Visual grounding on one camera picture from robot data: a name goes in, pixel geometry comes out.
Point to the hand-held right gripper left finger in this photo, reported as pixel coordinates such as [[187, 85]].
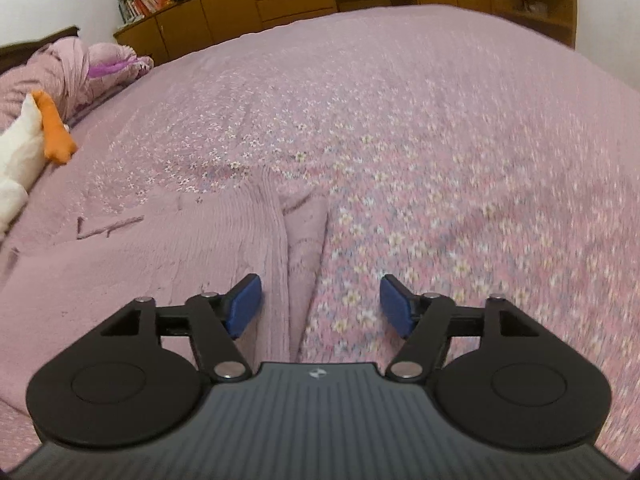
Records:
[[244, 305]]

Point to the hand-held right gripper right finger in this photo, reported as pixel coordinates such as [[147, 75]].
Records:
[[397, 305]]

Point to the mauve knit sweater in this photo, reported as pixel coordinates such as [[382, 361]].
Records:
[[175, 260]]

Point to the pink floral bedspread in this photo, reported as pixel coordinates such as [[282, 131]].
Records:
[[425, 110]]

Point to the white orange plush toy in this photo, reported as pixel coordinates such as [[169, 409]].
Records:
[[20, 150]]

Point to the wooden cabinet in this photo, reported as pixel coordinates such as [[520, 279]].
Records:
[[225, 15]]

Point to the pink quilt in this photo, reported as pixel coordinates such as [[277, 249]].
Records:
[[60, 75]]

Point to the row of books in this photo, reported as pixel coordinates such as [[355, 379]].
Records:
[[140, 5]]

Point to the small grey clutter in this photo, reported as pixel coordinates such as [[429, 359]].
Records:
[[535, 6]]

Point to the dark wooden headboard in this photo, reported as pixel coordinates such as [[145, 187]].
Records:
[[15, 52]]

